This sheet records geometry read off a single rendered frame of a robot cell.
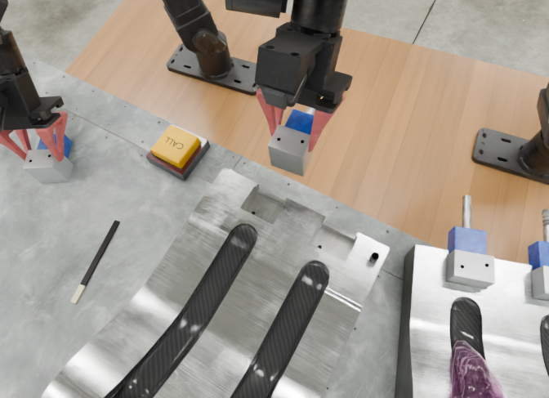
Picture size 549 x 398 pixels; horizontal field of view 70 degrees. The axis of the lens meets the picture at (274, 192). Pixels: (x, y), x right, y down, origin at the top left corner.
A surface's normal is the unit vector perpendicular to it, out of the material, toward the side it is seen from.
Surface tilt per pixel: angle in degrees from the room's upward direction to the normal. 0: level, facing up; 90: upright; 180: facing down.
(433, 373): 28
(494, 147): 0
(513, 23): 0
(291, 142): 2
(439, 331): 11
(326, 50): 62
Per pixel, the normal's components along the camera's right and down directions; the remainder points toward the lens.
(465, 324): -0.07, -0.44
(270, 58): -0.39, 0.52
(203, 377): 0.18, -0.75
